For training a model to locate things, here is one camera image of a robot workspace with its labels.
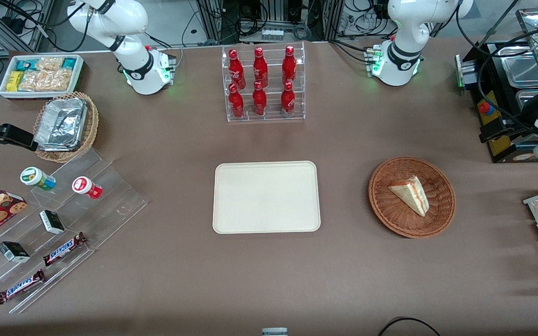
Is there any white rectangular snack bin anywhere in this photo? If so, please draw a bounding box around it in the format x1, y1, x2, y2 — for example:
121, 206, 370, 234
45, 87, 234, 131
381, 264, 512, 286
0, 54, 85, 100

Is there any black curved cable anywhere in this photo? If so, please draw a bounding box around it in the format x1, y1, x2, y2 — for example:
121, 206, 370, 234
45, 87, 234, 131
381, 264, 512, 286
377, 317, 442, 336

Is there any red cola bottle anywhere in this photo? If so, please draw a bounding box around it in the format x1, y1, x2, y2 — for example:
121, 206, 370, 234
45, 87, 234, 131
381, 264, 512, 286
228, 83, 245, 119
282, 45, 297, 86
281, 81, 296, 117
252, 81, 268, 117
229, 49, 245, 89
253, 47, 269, 88

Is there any black food warmer machine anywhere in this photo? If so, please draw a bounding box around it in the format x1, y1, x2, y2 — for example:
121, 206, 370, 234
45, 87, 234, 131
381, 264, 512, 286
455, 7, 538, 164

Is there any large clear cracker bag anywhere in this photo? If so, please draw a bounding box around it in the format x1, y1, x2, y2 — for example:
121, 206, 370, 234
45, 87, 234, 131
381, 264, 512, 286
18, 69, 73, 92

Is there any stack of foil containers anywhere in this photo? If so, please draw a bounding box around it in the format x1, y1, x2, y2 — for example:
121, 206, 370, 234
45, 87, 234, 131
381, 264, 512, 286
34, 98, 88, 152

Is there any snickers chocolate bar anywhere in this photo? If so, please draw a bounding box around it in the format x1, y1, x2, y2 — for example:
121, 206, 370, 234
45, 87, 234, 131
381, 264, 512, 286
0, 269, 46, 305
43, 232, 87, 267

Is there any red lid snack cup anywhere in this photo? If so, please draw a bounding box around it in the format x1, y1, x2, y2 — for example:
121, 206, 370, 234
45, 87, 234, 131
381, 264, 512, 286
72, 176, 103, 200

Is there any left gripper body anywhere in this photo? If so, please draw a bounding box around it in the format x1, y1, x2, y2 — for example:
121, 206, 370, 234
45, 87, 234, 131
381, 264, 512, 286
478, 117, 538, 143

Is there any small clear cracker bag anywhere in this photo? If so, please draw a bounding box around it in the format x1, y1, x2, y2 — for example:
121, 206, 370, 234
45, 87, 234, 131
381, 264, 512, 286
35, 57, 64, 71

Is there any round brown wicker basket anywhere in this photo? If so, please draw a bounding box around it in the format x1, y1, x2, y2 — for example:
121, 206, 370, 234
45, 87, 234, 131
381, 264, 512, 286
368, 156, 457, 239

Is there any silver box with green light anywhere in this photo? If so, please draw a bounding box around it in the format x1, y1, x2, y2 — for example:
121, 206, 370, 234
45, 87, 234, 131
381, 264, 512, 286
455, 54, 477, 90

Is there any cream rectangular tray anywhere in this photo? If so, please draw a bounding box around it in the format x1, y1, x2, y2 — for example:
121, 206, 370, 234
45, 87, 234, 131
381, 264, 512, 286
212, 161, 321, 234

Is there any small black white box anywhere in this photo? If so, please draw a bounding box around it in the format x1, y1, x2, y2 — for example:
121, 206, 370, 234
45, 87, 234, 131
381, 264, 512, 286
39, 210, 65, 235
0, 241, 31, 263

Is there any triangular sandwich wedge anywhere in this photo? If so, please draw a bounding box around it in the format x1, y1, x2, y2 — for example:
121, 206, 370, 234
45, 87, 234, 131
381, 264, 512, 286
388, 175, 430, 217

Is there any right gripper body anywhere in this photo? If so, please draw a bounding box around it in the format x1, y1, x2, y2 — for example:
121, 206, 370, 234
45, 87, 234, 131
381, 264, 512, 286
0, 105, 38, 151

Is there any light wicker basket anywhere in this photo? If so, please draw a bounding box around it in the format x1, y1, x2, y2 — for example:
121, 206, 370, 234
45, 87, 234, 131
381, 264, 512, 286
33, 91, 99, 163

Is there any clear acrylic stepped display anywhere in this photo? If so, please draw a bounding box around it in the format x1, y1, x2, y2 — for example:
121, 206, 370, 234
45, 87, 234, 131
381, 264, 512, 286
0, 148, 148, 314

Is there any green lid snack cup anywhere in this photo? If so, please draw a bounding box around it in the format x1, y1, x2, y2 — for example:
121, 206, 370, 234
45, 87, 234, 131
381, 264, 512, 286
20, 167, 57, 191

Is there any clear acrylic bottle rack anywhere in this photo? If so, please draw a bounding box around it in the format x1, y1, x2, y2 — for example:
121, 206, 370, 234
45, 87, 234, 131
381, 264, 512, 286
221, 41, 306, 123

